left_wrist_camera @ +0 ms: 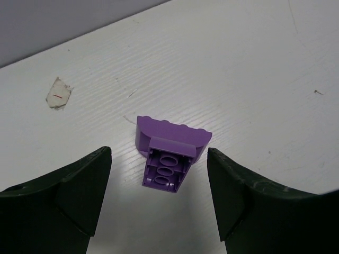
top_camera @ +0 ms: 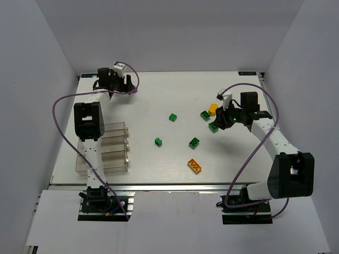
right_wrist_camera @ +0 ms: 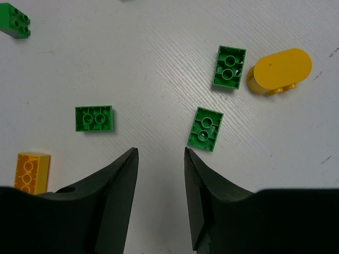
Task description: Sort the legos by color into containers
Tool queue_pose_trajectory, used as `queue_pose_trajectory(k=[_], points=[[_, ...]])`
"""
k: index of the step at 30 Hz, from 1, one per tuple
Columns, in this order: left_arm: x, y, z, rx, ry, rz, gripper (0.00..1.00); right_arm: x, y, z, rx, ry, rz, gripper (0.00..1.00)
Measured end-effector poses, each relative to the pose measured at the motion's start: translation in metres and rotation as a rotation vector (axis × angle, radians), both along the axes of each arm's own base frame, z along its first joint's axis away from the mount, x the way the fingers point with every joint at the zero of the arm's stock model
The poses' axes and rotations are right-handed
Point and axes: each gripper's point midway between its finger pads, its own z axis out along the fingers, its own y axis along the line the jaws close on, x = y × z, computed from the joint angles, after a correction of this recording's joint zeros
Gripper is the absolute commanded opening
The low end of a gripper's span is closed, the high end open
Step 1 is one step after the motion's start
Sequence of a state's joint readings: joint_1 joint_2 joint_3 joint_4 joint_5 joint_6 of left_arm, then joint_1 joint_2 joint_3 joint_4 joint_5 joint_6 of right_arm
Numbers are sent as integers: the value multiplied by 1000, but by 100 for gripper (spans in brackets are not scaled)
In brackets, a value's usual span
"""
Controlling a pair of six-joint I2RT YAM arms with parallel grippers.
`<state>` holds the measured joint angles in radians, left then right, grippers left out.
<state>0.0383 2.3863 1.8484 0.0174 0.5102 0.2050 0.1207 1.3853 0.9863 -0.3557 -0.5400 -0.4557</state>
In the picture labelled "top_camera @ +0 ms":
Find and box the green lego brick beside yellow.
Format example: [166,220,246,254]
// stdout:
[200,111,210,121]

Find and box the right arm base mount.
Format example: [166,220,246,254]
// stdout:
[216,186,273,225]

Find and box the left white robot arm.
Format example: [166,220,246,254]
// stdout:
[74,63,137,192]

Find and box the yellow round lego piece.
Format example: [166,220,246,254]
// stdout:
[208,103,218,116]

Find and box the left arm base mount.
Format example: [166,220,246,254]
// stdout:
[77,186,132,222]

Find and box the green lego brick centre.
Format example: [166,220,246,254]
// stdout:
[168,113,177,122]

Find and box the clear container far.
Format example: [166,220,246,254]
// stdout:
[102,122,129,143]

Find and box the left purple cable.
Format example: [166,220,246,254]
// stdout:
[51,61,140,222]

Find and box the aluminium table front rail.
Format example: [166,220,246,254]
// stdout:
[49,182,268,193]

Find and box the orange flat lego brick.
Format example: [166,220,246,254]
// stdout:
[188,159,202,174]

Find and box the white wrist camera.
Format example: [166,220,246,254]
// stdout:
[216,89,233,111]
[112,61,127,77]

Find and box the right blue corner label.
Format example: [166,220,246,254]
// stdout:
[238,71,257,76]

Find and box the small green lego piece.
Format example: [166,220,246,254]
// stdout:
[155,138,163,147]

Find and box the blue corner label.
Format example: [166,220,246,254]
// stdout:
[238,71,257,76]
[81,73,97,78]

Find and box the green lego brick right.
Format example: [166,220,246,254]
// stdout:
[208,122,219,133]

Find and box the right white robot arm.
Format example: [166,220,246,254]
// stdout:
[213,92,315,202]

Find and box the green lego brick lower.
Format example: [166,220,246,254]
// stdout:
[189,137,200,149]

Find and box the left blue corner label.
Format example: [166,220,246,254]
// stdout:
[81,73,97,78]

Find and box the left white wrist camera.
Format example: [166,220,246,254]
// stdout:
[112,61,127,77]

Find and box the clear container near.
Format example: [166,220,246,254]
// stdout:
[75,151,129,176]

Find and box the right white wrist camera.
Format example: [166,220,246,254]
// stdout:
[216,89,233,111]

